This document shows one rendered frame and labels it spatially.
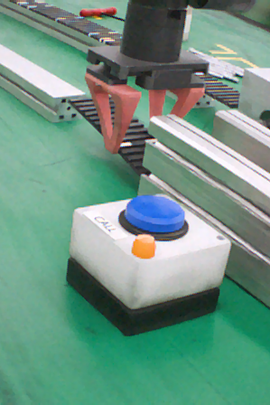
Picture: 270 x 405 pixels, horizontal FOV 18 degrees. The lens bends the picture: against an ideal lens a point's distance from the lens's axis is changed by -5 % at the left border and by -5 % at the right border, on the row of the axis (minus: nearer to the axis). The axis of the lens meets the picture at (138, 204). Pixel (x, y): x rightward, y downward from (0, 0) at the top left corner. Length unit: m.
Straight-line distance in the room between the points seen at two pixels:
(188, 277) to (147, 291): 0.03
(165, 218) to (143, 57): 0.23
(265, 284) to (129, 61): 0.24
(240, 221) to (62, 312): 0.15
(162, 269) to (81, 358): 0.08
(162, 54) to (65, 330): 0.30
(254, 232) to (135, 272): 0.12
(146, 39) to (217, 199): 0.18
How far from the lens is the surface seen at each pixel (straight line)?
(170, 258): 0.55
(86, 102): 0.86
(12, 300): 0.59
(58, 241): 0.67
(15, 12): 1.41
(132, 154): 0.80
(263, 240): 0.62
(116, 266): 0.56
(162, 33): 0.75
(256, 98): 0.88
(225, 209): 0.65
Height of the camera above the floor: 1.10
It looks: 25 degrees down
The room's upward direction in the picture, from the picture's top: 9 degrees clockwise
